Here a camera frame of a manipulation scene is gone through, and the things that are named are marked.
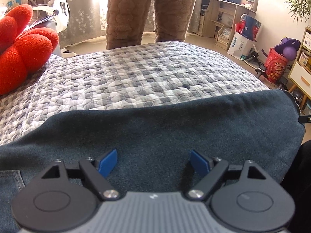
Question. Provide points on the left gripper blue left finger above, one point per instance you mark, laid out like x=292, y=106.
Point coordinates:
x=94, y=173

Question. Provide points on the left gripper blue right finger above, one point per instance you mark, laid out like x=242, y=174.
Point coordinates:
x=212, y=173

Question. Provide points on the dark blue denim jeans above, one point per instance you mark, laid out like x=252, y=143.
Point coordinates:
x=154, y=143

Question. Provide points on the grey checked quilted bedspread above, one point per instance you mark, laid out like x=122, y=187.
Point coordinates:
x=138, y=76

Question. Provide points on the red bucket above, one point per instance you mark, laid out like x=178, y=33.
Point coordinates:
x=275, y=65

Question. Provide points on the white paper shopping bag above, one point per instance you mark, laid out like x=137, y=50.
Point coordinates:
x=241, y=47

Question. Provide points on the red pumpkin plush cushion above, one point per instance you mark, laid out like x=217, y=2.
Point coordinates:
x=23, y=51

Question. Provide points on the purple plush toy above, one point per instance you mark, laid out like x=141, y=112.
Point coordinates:
x=288, y=47

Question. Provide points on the red blue shopping bag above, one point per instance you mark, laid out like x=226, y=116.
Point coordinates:
x=248, y=27

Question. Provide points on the wooden desk with shelves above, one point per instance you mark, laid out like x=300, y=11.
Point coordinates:
x=218, y=19

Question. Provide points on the white office chair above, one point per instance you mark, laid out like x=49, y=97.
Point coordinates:
x=57, y=10

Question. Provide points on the grey star patterned curtain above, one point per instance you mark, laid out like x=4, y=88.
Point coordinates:
x=88, y=19

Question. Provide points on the person in brown pyjamas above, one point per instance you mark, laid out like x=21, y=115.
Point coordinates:
x=126, y=20

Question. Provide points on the green potted plant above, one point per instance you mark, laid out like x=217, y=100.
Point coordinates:
x=299, y=10

